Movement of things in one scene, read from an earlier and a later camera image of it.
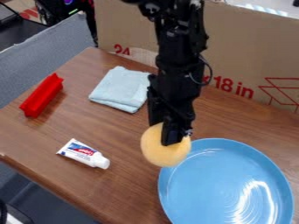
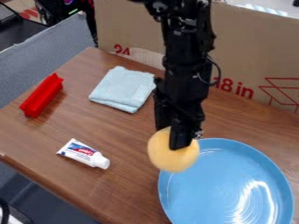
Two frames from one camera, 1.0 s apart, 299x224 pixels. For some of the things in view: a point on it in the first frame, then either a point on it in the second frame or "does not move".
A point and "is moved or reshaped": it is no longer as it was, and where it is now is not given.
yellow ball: [163, 156] is moved or reshaped
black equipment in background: [54, 10] does not move
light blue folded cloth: [122, 89] does not move
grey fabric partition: [33, 60] does not move
